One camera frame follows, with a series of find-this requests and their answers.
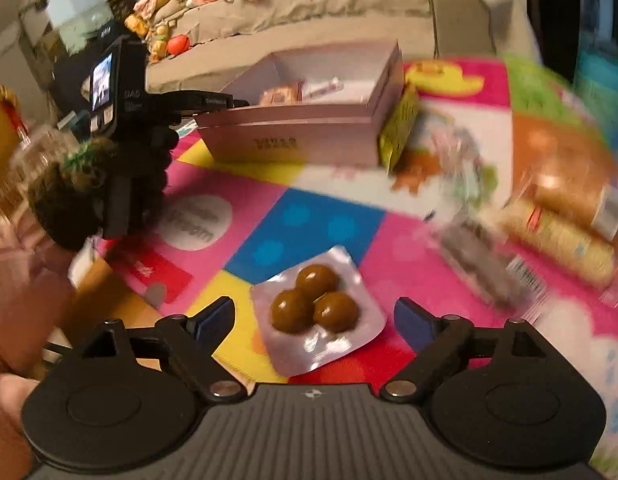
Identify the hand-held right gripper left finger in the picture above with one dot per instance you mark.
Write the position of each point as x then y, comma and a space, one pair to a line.
215, 319

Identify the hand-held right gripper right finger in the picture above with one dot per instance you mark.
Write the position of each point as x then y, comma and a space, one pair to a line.
413, 319

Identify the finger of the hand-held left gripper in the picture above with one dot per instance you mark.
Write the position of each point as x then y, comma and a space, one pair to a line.
199, 100

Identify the round brown cookie packet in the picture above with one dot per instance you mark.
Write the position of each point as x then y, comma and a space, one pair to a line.
281, 95

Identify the clear plastic snack packet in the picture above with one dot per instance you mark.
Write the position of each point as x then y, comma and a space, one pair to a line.
484, 260

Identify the silver blister pack brown candies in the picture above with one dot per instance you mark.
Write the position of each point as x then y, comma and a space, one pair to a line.
309, 305

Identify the pink cardboard box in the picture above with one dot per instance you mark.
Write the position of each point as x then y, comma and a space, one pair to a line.
289, 140

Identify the white pink tube packet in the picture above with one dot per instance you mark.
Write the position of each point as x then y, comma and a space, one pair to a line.
324, 87

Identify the small bread roll package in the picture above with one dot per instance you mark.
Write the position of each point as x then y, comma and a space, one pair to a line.
559, 240

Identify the yellow-green snack packet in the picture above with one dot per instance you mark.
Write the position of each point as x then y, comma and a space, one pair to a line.
396, 132

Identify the large bread package white label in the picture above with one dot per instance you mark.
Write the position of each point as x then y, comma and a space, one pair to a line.
564, 170

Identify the person's left hand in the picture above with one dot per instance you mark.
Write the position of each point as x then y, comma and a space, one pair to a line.
156, 160

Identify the yellow plush toy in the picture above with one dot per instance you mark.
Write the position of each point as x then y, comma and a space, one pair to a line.
156, 40

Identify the orange toy ball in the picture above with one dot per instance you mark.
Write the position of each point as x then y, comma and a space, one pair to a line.
179, 45

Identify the black bag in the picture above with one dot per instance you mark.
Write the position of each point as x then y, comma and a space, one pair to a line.
71, 70

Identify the black patterned box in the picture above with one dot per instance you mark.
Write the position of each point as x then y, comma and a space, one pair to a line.
121, 7

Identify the clear plastic storage box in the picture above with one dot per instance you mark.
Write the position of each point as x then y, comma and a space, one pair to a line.
64, 10

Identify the colourful play mat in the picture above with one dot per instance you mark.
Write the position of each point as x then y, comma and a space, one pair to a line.
309, 225

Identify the yellow box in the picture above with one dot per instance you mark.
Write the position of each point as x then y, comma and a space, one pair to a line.
1, 150

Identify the person's pink clothing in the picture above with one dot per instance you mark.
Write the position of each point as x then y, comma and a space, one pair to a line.
24, 300

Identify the beige sofa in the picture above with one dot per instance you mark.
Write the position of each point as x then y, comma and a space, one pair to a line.
464, 20

